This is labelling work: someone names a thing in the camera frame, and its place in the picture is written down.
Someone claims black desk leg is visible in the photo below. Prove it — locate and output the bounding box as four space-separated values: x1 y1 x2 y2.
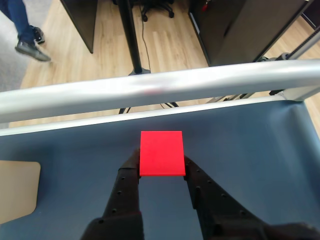
117 0 153 76

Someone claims red cube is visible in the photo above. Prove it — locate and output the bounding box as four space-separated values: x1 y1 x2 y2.
139 130 187 177

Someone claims black floor cable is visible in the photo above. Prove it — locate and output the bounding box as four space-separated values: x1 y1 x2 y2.
141 19 152 73

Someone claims grey metal post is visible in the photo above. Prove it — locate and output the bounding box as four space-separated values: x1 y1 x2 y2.
282 23 320 62

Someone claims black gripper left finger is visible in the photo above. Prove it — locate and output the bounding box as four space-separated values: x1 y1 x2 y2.
79 148 145 240

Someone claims dark grey table mat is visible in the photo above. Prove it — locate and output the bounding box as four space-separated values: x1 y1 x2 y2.
0 99 320 240

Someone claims black office chair base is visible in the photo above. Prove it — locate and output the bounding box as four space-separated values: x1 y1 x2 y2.
138 0 176 22

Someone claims person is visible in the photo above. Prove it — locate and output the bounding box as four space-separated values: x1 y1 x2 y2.
0 0 53 63

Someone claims dark partition panel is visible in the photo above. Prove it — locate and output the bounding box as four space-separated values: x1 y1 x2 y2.
59 0 99 55

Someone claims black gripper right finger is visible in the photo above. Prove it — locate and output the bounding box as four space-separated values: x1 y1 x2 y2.
183 154 276 240

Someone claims beige metal box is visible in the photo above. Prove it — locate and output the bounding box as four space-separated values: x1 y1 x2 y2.
0 160 42 225

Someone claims dark cabinet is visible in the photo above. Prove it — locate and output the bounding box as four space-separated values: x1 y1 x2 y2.
187 0 309 68

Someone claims silver metal rail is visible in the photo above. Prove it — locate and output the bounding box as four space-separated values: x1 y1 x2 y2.
0 58 320 125

